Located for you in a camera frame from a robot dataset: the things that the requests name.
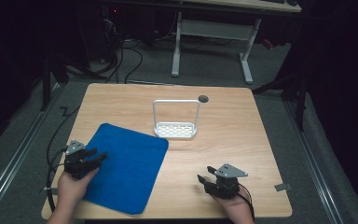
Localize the person's right hand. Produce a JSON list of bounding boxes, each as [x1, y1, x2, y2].
[[212, 181, 254, 220]]

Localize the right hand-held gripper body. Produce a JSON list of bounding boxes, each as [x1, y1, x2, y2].
[[203, 162, 249, 201]]

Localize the small red object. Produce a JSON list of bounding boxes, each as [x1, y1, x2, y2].
[[261, 38, 275, 51]]

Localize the bundle of black floor cables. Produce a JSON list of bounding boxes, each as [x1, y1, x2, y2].
[[64, 18, 145, 85]]

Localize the white rack with handle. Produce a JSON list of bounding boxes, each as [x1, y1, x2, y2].
[[152, 98, 201, 141]]

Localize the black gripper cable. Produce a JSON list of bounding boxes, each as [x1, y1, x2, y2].
[[237, 182, 256, 224], [45, 105, 82, 215]]

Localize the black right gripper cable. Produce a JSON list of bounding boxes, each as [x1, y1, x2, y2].
[[237, 182, 256, 224]]

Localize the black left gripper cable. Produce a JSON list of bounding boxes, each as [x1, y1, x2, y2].
[[45, 105, 82, 215]]

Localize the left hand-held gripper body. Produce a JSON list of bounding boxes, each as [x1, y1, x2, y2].
[[62, 139, 98, 181]]

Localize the grey tape piece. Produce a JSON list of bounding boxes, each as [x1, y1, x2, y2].
[[273, 182, 293, 192]]

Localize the person's left hand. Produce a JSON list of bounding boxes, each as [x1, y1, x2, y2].
[[56, 167, 100, 207]]

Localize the white-legged desk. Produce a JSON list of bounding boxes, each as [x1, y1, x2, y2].
[[170, 0, 303, 86]]

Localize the metal floor rail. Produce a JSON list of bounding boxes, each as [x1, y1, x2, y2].
[[282, 100, 345, 224], [0, 83, 63, 220]]

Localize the black computer tower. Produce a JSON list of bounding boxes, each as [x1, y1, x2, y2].
[[99, 4, 126, 63]]

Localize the black metal stand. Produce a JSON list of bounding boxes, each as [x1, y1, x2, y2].
[[39, 50, 71, 112], [251, 66, 310, 133]]

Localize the blue cloth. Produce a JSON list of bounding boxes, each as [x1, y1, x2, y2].
[[82, 122, 170, 216]]

